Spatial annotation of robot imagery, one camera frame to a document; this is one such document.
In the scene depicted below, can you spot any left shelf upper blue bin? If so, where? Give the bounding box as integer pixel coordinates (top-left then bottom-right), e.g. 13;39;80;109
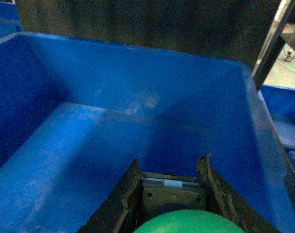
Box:
0;32;295;233

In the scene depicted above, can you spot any green mushroom push button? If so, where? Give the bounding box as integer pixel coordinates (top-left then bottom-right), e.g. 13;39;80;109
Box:
134;171;247;233

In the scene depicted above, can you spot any steel upright post left rack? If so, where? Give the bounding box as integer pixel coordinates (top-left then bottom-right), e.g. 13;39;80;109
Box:
252;0;295;91

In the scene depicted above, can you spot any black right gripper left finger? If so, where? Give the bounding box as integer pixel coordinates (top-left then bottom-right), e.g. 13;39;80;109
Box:
78;159;142;233

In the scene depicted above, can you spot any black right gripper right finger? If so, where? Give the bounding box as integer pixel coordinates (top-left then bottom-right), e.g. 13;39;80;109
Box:
197;154;279;233

